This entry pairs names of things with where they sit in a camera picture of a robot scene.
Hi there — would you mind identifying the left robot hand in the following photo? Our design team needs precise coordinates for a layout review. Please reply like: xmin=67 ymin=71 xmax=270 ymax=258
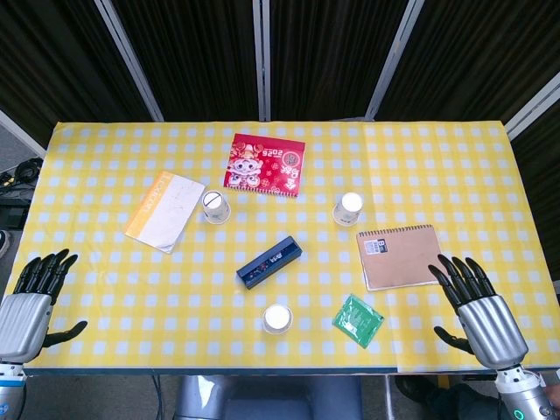
xmin=0 ymin=248 xmax=88 ymax=365

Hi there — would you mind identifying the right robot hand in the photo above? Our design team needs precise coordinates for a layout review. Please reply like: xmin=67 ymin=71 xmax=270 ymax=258
xmin=427 ymin=253 xmax=529 ymax=368

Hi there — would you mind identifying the paper cup with line mark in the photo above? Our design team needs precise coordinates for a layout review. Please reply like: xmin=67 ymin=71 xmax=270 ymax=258
xmin=201 ymin=190 xmax=232 ymax=225

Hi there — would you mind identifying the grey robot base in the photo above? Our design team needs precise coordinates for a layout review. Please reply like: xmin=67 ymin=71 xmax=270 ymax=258
xmin=174 ymin=374 xmax=364 ymax=420

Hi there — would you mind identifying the black floor box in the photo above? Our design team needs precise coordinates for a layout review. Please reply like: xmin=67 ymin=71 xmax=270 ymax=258
xmin=0 ymin=199 xmax=31 ymax=229

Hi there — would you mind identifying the brown kraft spiral notebook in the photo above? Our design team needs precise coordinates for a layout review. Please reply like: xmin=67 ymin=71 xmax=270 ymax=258
xmin=355 ymin=223 xmax=451 ymax=293

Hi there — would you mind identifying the green foil sachet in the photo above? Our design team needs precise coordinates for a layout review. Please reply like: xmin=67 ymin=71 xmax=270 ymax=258
xmin=332 ymin=293 xmax=386 ymax=349

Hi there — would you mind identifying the dark ribbed partition panel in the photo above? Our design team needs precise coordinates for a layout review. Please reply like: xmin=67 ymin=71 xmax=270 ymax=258
xmin=111 ymin=0 xmax=260 ymax=123
xmin=269 ymin=0 xmax=413 ymax=122
xmin=0 ymin=0 xmax=152 ymax=148
xmin=374 ymin=0 xmax=560 ymax=129
xmin=510 ymin=108 xmax=560 ymax=282

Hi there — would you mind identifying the yellow white Lexicon booklet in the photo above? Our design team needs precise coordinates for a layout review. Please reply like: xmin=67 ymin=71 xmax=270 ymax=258
xmin=123 ymin=170 xmax=207 ymax=255

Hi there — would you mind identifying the yellow checkered tablecloth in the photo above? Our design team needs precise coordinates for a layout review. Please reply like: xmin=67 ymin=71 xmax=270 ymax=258
xmin=3 ymin=121 xmax=560 ymax=375

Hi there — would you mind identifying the dark blue long box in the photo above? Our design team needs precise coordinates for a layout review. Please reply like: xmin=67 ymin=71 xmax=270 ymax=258
xmin=235 ymin=235 xmax=304 ymax=291

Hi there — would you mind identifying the red 2025 spiral calendar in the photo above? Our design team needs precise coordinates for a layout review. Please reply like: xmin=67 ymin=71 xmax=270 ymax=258
xmin=223 ymin=132 xmax=307 ymax=198

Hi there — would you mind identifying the black floor cables bundle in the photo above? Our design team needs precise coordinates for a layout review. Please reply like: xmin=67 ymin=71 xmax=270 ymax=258
xmin=0 ymin=157 xmax=44 ymax=190

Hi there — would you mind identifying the black cable under table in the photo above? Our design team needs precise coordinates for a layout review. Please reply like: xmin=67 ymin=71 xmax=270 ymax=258
xmin=150 ymin=374 xmax=166 ymax=420

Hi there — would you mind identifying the white partition frame post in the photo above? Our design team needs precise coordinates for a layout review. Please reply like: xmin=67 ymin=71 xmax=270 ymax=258
xmin=93 ymin=0 xmax=165 ymax=123
xmin=505 ymin=69 xmax=560 ymax=141
xmin=252 ymin=0 xmax=272 ymax=123
xmin=0 ymin=108 xmax=47 ymax=159
xmin=364 ymin=0 xmax=432 ymax=122

